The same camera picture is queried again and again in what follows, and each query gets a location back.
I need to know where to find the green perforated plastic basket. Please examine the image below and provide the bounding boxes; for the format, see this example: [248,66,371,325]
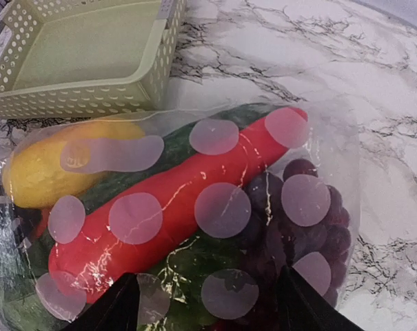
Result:
[0,0,186,119]

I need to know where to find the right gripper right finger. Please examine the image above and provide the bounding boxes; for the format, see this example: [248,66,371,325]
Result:
[276,265,358,331]

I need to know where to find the clear dotted zip bag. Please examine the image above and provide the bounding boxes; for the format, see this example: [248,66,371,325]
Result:
[0,103,360,330]

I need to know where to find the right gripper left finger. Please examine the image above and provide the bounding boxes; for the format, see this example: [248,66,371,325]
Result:
[62,272,139,331]

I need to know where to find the fake red carrot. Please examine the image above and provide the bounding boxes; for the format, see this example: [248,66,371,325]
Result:
[48,106,309,301]

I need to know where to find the fake green leafy vegetable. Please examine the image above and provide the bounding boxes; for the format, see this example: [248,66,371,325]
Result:
[8,227,250,328]

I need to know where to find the fake green cucumber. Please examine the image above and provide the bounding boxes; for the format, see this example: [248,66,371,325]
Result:
[79,103,276,214]

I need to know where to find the fake yellow lemon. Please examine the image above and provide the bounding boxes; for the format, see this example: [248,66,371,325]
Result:
[2,121,145,209]

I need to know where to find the fake purple grapes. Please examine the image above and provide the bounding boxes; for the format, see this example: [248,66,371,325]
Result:
[237,159,352,306]

